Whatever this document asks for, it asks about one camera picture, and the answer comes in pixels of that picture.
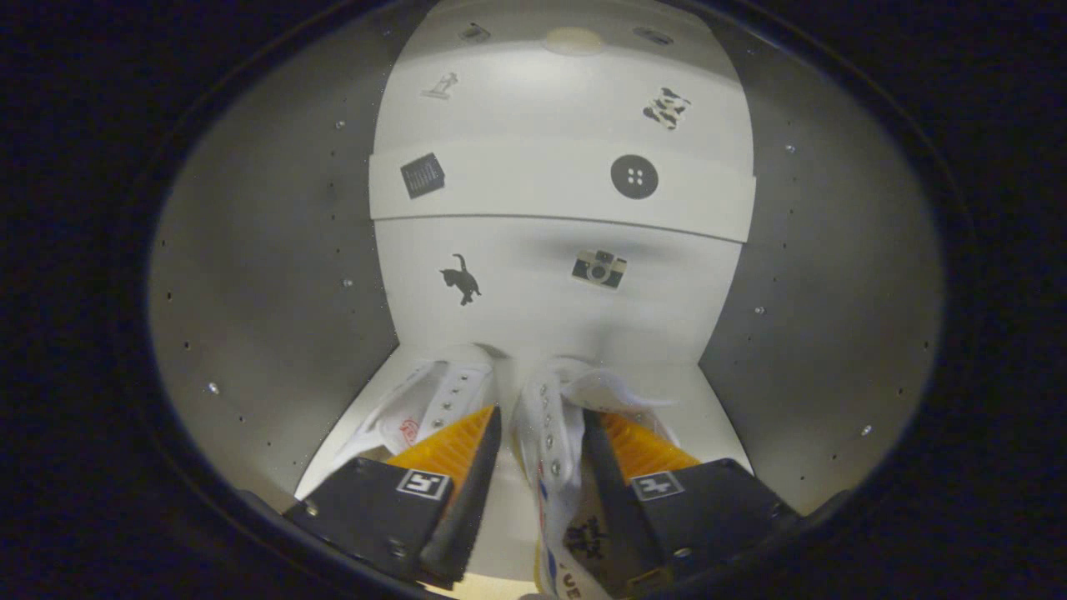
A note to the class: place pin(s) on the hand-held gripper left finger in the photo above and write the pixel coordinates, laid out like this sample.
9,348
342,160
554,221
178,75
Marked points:
471,508

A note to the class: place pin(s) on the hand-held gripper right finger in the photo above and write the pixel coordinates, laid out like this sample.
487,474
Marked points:
608,492

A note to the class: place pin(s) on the white shoe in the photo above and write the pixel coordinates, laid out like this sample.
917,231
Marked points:
433,400
550,442

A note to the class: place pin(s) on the grey shoe cabinet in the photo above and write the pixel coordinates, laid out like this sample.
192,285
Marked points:
250,250

